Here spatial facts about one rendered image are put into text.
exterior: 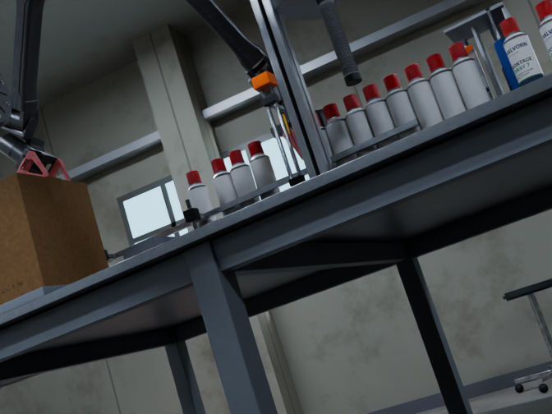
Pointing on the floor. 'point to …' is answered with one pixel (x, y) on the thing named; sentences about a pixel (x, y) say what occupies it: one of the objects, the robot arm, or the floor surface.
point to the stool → (540, 328)
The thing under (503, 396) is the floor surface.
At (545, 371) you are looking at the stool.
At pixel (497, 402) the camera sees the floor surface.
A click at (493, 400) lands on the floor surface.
